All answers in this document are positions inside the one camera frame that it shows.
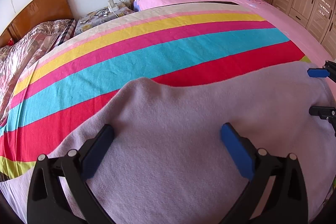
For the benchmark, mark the white power strip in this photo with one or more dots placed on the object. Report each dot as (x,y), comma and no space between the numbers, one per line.
(113,8)

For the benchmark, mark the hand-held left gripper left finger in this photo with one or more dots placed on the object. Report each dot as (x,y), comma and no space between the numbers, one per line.
(99,153)

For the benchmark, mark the pink floral quilt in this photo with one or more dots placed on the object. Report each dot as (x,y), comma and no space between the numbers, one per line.
(26,48)

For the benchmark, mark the plain wooden headboard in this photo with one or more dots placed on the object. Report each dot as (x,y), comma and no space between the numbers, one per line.
(39,11)

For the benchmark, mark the black glasses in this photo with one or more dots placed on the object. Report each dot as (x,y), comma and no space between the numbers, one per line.
(99,13)

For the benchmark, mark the pink bed sheet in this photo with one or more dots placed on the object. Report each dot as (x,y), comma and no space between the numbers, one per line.
(288,22)

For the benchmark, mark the nightstand with floral cover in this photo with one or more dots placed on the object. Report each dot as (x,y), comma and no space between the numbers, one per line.
(86,26)

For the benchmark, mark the colourful striped blanket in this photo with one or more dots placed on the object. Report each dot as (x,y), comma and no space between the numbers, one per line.
(157,56)

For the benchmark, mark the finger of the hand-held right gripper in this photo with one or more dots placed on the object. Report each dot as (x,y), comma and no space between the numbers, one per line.
(324,111)
(317,73)

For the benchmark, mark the small red ornament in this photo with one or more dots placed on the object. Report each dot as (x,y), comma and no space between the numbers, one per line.
(10,42)

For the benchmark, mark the checked bed sheet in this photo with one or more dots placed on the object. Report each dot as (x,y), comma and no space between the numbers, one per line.
(67,32)

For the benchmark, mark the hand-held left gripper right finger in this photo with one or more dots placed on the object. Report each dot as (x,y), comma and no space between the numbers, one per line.
(236,151)

